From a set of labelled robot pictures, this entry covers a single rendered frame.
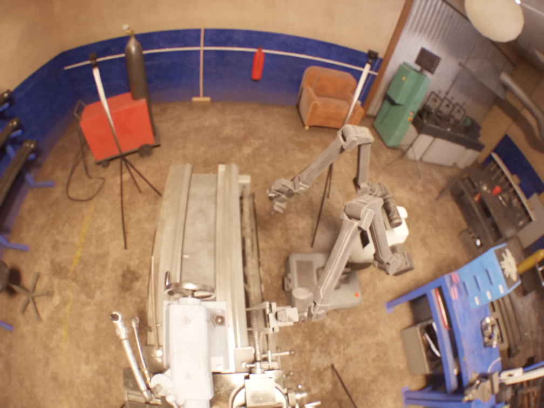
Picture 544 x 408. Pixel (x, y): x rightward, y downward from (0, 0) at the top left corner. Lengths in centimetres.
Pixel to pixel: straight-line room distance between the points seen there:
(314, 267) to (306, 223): 67
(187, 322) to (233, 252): 56
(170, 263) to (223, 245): 32
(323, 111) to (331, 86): 50
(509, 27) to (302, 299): 324
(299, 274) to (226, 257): 83
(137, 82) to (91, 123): 72
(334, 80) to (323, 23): 98
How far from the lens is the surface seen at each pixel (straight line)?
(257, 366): 103
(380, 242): 96
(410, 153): 453
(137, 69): 279
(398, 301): 242
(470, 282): 206
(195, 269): 142
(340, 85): 394
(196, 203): 165
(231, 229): 138
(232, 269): 128
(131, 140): 311
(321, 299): 81
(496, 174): 427
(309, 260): 203
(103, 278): 248
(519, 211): 411
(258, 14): 377
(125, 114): 290
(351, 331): 232
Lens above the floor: 205
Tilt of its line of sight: 53 degrees down
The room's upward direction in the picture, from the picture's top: 15 degrees clockwise
